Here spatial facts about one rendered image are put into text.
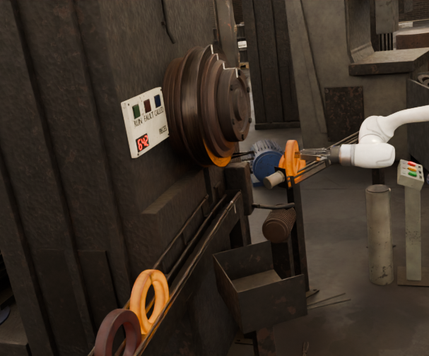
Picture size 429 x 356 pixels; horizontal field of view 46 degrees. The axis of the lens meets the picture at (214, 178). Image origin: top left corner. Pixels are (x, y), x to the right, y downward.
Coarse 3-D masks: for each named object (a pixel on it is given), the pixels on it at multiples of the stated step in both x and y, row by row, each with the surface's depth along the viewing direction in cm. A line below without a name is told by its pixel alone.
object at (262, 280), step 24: (216, 264) 161; (240, 264) 169; (264, 264) 171; (240, 288) 165; (264, 288) 143; (288, 288) 145; (240, 312) 143; (264, 312) 145; (288, 312) 148; (264, 336) 163
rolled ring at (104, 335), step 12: (120, 312) 130; (132, 312) 135; (108, 324) 126; (120, 324) 129; (132, 324) 135; (108, 336) 124; (132, 336) 137; (96, 348) 123; (108, 348) 124; (132, 348) 136
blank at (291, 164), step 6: (288, 144) 213; (294, 144) 213; (288, 150) 211; (294, 150) 214; (288, 156) 210; (288, 162) 211; (294, 162) 214; (288, 168) 212; (294, 168) 215; (288, 174) 216; (294, 174) 215
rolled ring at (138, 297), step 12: (144, 276) 143; (156, 276) 147; (144, 288) 140; (156, 288) 152; (132, 300) 139; (144, 300) 140; (156, 300) 152; (144, 312) 140; (156, 312) 151; (144, 324) 140
